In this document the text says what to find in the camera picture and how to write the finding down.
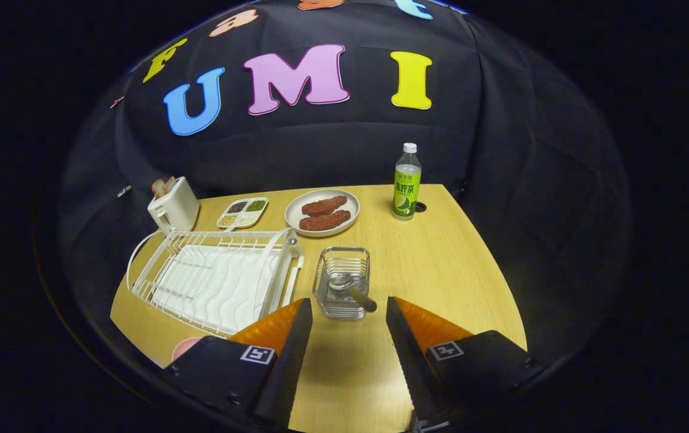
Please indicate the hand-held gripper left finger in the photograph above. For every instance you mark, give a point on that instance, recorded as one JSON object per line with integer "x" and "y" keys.
{"x": 287, "y": 373}

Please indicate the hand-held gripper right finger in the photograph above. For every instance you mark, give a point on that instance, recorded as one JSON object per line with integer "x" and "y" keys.
{"x": 413, "y": 373}

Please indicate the pink plate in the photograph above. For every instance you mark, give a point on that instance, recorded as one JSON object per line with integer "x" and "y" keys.
{"x": 185, "y": 347}

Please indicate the white plate with meat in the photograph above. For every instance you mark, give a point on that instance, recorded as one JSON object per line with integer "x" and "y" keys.
{"x": 293, "y": 213}

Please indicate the white sectioned bean dish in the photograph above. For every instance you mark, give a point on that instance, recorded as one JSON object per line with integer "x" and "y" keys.
{"x": 242, "y": 216}

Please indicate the brown meat piece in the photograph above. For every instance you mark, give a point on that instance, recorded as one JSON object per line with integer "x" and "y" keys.
{"x": 325, "y": 221}
{"x": 324, "y": 205}

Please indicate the green label drink bottle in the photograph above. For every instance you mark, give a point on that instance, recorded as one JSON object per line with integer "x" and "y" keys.
{"x": 407, "y": 186}

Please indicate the white toaster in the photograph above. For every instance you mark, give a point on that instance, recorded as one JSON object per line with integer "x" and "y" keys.
{"x": 179, "y": 207}

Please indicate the toasted bread slice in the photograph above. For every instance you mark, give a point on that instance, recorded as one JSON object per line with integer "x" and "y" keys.
{"x": 169, "y": 184}
{"x": 159, "y": 188}

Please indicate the black backdrop cloth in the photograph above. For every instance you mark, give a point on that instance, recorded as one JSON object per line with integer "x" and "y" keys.
{"x": 500, "y": 150}

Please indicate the small white tag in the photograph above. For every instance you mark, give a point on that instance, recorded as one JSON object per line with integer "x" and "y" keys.
{"x": 123, "y": 191}

